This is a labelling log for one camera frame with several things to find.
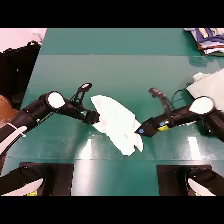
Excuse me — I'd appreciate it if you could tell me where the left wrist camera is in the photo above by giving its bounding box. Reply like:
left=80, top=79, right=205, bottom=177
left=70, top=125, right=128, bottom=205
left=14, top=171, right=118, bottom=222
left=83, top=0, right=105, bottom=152
left=68, top=82, right=93, bottom=112

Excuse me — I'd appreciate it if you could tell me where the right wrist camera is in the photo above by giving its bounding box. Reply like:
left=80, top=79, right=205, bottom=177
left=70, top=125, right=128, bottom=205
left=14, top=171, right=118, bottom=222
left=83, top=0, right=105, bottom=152
left=148, top=87, right=175, bottom=116

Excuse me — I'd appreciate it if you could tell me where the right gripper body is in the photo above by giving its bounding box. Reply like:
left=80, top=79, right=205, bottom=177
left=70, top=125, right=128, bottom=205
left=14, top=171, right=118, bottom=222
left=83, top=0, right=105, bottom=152
left=134, top=114, right=172, bottom=137

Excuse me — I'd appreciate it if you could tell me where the black cable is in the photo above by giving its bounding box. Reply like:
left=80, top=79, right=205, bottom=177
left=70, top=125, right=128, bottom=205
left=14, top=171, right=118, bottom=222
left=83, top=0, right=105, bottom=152
left=171, top=87, right=195, bottom=105

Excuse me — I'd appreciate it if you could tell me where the heap of clothes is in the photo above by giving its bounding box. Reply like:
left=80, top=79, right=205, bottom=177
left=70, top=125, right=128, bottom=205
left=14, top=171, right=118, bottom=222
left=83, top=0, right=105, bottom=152
left=183, top=27, right=224, bottom=56

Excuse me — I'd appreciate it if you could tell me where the white T-shirt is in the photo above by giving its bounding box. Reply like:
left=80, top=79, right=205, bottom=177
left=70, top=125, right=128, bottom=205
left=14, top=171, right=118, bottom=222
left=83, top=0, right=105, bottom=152
left=89, top=94, right=145, bottom=157

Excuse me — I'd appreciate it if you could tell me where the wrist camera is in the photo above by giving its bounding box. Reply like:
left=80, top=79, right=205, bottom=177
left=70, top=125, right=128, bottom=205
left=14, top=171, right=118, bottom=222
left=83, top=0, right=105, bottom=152
left=148, top=87, right=175, bottom=116
left=68, top=82, right=93, bottom=112

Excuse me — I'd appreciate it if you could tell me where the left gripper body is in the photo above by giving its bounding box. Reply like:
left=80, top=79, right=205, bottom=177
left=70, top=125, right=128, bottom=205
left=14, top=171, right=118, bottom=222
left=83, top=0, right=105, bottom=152
left=74, top=107, right=101, bottom=125

